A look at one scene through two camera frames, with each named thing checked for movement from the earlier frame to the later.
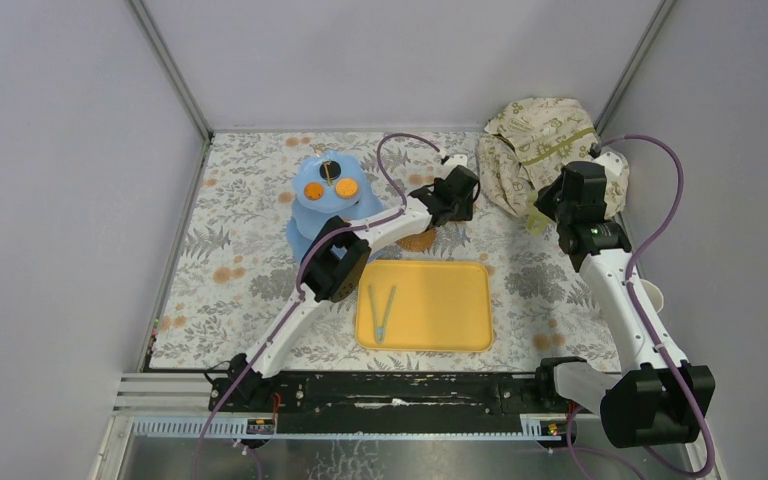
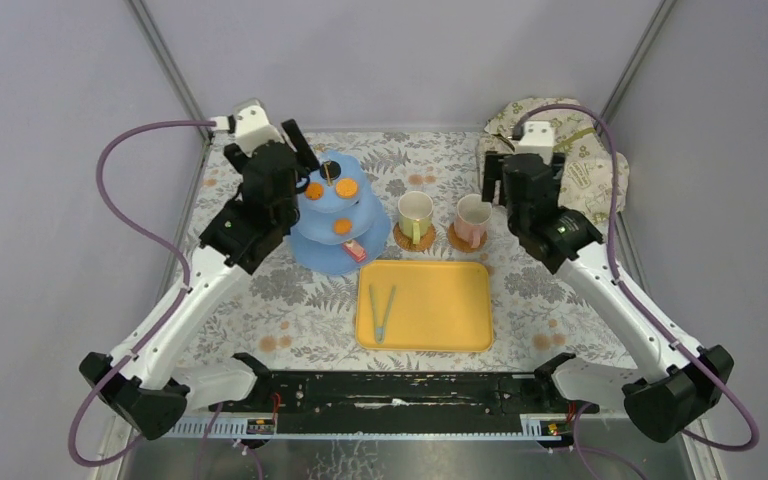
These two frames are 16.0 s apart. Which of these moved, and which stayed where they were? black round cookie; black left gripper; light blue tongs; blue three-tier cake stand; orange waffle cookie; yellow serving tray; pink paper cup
Moved: black left gripper; pink paper cup
Stayed: black round cookie; orange waffle cookie; blue three-tier cake stand; yellow serving tray; light blue tongs
